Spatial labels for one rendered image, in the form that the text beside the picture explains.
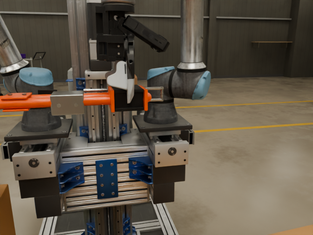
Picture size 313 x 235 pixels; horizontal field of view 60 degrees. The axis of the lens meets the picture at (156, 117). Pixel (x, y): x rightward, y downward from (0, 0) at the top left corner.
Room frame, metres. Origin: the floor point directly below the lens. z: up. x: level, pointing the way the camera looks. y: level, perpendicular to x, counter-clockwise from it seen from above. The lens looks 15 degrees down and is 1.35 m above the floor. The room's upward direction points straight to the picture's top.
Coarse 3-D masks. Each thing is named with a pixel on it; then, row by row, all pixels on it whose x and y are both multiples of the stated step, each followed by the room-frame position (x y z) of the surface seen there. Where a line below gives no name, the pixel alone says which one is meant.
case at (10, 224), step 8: (0, 192) 0.70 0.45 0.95; (8, 192) 0.74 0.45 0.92; (0, 200) 0.67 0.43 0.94; (8, 200) 0.73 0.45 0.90; (0, 208) 0.66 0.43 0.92; (8, 208) 0.72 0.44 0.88; (0, 216) 0.65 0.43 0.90; (8, 216) 0.71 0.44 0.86; (0, 224) 0.64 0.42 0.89; (8, 224) 0.70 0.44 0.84; (0, 232) 0.63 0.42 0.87; (8, 232) 0.69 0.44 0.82
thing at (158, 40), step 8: (128, 16) 0.63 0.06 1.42; (128, 24) 0.62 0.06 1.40; (136, 24) 0.63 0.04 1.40; (136, 32) 0.63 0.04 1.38; (144, 32) 0.63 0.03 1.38; (152, 32) 0.64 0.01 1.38; (144, 40) 0.65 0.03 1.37; (152, 40) 0.64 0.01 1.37; (160, 40) 0.64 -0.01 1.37; (160, 48) 0.64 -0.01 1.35
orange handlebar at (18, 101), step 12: (0, 96) 0.59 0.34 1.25; (12, 96) 0.57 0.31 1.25; (24, 96) 0.57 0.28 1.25; (36, 96) 0.61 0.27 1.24; (48, 96) 0.61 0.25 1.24; (84, 96) 0.60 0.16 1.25; (96, 96) 0.60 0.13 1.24; (108, 96) 0.61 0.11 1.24; (0, 108) 0.55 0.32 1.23; (12, 108) 0.56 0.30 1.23; (24, 108) 0.57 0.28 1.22
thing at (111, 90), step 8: (112, 88) 0.64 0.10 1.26; (136, 88) 0.63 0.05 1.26; (144, 88) 0.63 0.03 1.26; (112, 96) 0.59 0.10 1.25; (120, 96) 0.61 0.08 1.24; (136, 96) 0.62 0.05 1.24; (144, 96) 0.61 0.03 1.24; (112, 104) 0.59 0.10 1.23; (120, 104) 0.61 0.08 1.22; (128, 104) 0.61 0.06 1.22; (136, 104) 0.62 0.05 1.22; (144, 104) 0.61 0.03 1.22
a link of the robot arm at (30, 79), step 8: (24, 72) 1.01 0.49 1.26; (32, 72) 1.01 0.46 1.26; (40, 72) 1.02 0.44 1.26; (48, 72) 1.05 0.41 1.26; (16, 80) 1.06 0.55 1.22; (24, 80) 1.00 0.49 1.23; (32, 80) 1.00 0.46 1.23; (40, 80) 1.01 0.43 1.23; (48, 80) 1.04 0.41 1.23; (16, 88) 1.06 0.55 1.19; (24, 88) 1.01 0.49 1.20; (32, 88) 1.00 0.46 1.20; (40, 88) 1.01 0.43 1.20; (48, 88) 1.03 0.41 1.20
